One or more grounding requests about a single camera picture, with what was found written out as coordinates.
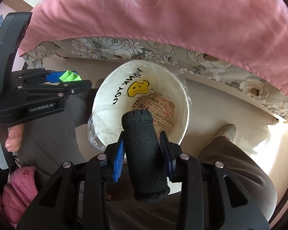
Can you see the brown printed paper bag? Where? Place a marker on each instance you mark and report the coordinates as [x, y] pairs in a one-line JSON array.
[[161, 110]]

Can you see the floral mattress skirt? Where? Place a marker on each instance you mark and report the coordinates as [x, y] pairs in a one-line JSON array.
[[191, 62]]

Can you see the left hand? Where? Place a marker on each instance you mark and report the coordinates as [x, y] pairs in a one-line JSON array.
[[14, 140]]

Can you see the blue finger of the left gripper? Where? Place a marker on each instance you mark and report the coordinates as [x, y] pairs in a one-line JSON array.
[[76, 87], [54, 77]]

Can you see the left leg grey trousers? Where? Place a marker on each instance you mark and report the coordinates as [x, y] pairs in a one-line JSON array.
[[50, 141]]

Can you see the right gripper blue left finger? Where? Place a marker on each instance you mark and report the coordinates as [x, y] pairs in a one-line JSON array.
[[118, 158]]

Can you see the pink quilted jacket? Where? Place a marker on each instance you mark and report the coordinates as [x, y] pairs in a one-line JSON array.
[[18, 194]]

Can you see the beige shoe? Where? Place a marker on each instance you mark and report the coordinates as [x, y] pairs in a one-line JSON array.
[[228, 131]]

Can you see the green paper box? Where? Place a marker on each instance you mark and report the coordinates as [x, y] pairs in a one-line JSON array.
[[69, 76]]

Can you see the pink floral bed sheet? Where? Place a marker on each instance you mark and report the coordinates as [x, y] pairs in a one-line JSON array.
[[251, 34]]

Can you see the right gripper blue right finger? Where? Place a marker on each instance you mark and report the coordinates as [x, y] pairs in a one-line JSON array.
[[168, 155]]

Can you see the clear plastic bin liner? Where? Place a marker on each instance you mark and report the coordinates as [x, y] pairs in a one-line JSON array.
[[134, 105]]

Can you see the black foam roller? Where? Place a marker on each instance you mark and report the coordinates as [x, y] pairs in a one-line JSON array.
[[144, 157]]

